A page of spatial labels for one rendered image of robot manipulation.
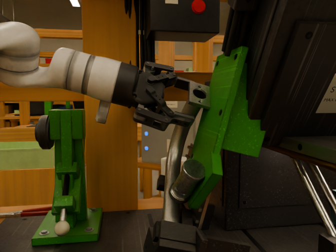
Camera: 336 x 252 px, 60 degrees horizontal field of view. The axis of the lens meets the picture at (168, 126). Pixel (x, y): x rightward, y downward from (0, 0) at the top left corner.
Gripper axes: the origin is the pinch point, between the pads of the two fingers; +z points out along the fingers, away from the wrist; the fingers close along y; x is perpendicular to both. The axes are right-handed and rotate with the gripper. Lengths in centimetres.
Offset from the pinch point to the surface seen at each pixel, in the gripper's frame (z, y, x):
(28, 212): -29, -9, 46
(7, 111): -344, 556, 757
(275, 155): 23.1, -0.2, 8.3
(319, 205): 18.6, -18.7, -4.5
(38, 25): -332, 810, 598
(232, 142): 5.9, -10.3, -3.6
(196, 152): 2.7, -8.0, 4.0
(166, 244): -0.6, -23.8, 7.6
